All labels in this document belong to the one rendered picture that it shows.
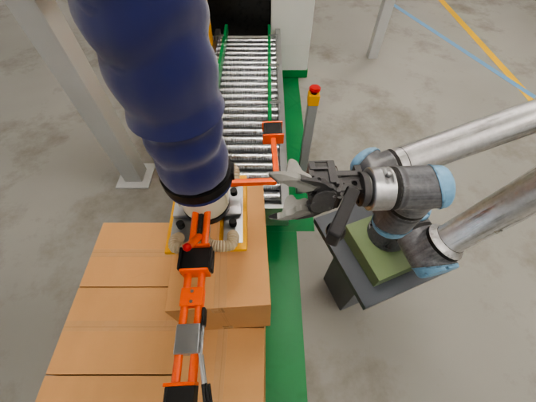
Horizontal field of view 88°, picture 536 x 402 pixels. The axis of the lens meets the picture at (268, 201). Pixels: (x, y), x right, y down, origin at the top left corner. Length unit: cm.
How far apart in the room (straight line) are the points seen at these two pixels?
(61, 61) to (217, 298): 167
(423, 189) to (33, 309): 252
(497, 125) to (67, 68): 212
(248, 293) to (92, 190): 216
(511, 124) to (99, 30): 91
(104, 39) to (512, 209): 108
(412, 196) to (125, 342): 143
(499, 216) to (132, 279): 163
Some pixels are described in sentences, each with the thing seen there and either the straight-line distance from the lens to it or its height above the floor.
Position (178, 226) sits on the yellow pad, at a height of 116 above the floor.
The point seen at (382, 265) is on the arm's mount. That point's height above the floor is 84.
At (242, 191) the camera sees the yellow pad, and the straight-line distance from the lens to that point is 112.
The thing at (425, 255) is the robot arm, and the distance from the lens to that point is 120.
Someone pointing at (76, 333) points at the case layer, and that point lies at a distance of 178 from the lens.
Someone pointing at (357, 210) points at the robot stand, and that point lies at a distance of 160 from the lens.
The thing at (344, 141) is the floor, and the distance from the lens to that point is 306.
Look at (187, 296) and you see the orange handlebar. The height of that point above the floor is 126.
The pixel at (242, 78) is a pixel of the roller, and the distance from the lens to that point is 284.
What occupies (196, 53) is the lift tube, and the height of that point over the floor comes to 177.
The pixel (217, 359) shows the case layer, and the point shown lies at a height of 54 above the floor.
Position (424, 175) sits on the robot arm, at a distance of 62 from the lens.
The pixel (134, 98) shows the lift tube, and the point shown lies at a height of 171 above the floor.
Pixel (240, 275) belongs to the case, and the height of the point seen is 94.
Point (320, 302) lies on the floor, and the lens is 214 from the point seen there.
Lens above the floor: 204
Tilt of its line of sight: 56 degrees down
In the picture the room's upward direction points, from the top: straight up
